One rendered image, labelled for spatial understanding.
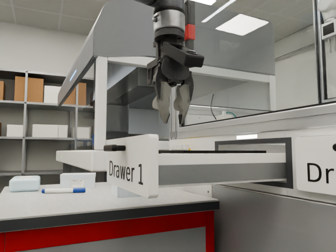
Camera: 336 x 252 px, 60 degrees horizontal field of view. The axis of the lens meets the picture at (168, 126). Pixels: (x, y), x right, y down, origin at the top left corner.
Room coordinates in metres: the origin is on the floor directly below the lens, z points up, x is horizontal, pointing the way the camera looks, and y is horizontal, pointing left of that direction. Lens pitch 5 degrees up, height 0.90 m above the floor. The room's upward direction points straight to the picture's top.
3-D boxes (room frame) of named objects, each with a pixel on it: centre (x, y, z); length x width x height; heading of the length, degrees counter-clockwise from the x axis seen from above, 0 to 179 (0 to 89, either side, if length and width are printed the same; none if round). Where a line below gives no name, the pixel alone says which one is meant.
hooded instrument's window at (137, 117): (2.46, 0.24, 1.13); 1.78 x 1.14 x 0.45; 26
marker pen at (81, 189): (0.99, 0.35, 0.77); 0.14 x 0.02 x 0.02; 102
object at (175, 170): (0.72, -0.10, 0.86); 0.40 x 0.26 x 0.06; 116
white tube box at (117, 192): (0.95, 0.11, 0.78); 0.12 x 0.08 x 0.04; 113
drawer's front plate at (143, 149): (0.63, 0.09, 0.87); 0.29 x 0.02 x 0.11; 26
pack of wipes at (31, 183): (1.08, 0.52, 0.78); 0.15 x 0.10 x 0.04; 23
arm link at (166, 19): (0.67, 0.00, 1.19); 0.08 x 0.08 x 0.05
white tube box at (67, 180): (1.15, 0.35, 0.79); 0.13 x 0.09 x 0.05; 102
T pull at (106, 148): (0.62, 0.11, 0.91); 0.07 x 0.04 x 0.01; 26
